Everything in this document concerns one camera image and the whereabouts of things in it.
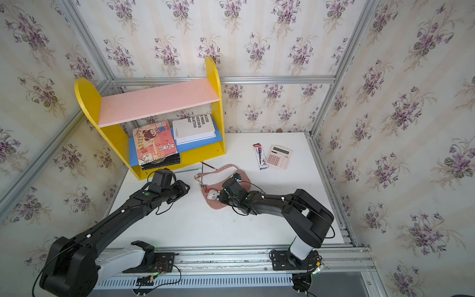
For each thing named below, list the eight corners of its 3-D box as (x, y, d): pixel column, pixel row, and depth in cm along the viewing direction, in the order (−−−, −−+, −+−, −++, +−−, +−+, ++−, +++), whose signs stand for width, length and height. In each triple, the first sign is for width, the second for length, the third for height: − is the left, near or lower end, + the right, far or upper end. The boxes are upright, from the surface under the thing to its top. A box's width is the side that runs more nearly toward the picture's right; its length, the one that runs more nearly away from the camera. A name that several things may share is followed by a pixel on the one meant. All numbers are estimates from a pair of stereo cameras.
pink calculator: (265, 164, 106) (266, 161, 104) (271, 146, 115) (271, 144, 113) (286, 170, 104) (287, 167, 102) (290, 152, 113) (291, 149, 111)
